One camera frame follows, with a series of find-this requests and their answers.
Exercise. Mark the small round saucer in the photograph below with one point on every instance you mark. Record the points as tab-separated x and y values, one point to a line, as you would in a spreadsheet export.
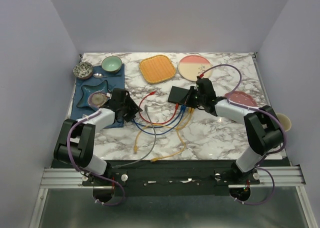
97	99

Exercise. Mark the silver metal spoon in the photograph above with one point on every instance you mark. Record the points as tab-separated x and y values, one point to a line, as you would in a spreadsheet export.
100	76

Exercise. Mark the blue cloth placemat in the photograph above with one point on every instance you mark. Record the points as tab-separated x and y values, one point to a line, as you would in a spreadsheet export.
77	113

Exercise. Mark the pink dotted plate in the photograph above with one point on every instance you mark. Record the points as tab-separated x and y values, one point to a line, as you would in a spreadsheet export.
241	98

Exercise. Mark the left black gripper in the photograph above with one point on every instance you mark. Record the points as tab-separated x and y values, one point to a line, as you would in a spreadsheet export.
133	106

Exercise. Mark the black network switch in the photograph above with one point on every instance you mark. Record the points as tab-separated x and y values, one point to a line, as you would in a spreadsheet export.
183	96

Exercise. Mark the aluminium rail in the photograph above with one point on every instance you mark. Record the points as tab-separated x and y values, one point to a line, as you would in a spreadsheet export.
68	178

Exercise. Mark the green ceramic bowl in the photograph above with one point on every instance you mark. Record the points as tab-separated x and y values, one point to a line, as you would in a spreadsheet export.
111	64

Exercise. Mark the cream ceramic mug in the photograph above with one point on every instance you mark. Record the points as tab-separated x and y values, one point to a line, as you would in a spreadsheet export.
284	121

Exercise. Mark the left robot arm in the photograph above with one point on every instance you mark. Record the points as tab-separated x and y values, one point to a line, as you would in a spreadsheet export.
75	143

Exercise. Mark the blue star-shaped dish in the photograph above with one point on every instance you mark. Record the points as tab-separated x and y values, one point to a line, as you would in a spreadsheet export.
83	92

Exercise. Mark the patterned small bowl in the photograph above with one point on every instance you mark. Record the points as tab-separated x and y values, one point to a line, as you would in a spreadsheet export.
83	70

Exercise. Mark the orange woven square tray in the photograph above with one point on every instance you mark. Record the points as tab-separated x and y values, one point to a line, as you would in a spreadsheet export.
157	69

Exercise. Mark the pink and cream plate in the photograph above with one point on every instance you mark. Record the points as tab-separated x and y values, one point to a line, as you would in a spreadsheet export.
192	66

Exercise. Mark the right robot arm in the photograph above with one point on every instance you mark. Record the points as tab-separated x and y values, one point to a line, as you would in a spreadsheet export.
263	129

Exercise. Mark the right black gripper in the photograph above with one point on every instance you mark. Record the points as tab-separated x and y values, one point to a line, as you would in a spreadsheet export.
192	90

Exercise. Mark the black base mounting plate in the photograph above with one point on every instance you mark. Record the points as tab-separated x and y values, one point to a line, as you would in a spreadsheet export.
173	178

